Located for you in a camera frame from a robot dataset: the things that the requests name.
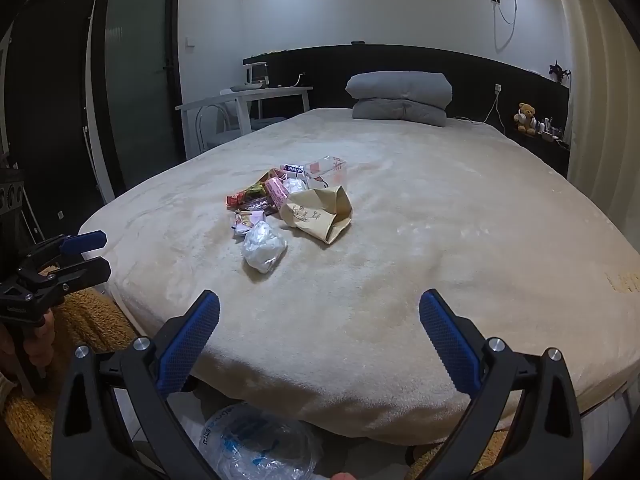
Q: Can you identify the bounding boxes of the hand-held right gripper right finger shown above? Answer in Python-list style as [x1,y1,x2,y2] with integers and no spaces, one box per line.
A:
[419,289,585,480]

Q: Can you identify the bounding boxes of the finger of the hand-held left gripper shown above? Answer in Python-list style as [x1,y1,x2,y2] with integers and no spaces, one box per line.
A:
[37,256,112,295]
[22,231,108,269]

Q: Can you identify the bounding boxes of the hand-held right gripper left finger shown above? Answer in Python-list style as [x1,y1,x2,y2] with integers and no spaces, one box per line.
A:
[51,289,222,480]

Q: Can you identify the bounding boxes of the clear plastic trash bag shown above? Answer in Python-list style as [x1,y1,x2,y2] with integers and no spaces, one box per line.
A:
[197,402,323,480]

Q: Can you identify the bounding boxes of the white plastic bag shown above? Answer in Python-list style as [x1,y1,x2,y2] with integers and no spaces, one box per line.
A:
[242,220,288,274]

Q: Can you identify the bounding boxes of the small white printed wrapper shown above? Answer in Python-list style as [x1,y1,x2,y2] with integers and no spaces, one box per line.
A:
[231,211,266,236]

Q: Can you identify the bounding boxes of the red green snack wrapper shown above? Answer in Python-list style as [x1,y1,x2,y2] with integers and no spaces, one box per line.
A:
[225,182,268,208]

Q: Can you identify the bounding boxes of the pink snack packet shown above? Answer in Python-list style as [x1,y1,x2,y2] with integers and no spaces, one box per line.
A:
[264,177,291,209]

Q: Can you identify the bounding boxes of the brown paper bag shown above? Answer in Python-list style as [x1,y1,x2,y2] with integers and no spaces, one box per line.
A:
[279,185,354,246]

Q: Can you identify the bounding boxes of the clear plastic cup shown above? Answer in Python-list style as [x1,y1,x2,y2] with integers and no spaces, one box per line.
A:
[303,156,348,191]

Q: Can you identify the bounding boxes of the person's left hand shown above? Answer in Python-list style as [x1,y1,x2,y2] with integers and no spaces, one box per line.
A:
[24,311,57,386]

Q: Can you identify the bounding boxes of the beige plush blanket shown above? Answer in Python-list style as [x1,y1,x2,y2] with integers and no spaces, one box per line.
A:
[77,107,640,446]

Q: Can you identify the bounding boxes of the dark door panel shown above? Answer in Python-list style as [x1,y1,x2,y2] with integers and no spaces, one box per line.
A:
[0,0,118,256]

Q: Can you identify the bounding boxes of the frosted glass door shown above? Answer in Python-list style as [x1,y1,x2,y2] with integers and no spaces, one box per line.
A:
[90,0,182,203]

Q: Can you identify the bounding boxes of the white chair with grey cushion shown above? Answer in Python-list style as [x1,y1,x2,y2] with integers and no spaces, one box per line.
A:
[196,89,288,153]

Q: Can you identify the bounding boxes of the black bedside shelf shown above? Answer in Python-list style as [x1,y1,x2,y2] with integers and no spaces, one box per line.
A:
[510,125,571,166]

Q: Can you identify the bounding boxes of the white desk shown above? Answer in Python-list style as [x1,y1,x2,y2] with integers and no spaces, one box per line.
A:
[175,86,314,161]

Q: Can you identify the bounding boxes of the group of small bottles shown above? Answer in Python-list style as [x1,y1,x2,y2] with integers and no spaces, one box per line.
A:
[537,116,563,143]

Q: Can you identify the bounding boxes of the grey pillow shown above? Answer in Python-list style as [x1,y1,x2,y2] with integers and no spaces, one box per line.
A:
[351,99,447,127]

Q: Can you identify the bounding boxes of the brown teddy bear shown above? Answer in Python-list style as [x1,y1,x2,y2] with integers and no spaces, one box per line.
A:
[514,102,538,135]

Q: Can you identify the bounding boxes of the folded grey duvet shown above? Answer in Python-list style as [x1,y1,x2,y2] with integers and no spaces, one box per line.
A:
[346,71,453,109]

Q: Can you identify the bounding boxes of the black headboard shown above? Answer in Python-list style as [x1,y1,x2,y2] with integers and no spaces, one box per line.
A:
[243,45,571,128]

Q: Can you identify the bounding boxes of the cream curtain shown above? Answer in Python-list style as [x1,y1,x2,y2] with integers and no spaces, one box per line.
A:
[547,0,640,256]

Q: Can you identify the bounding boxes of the white charger cable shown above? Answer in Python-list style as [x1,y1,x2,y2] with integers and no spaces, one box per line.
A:
[452,91,501,125]

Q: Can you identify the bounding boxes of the white power cable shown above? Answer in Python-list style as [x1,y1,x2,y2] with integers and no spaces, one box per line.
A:
[492,0,519,53]

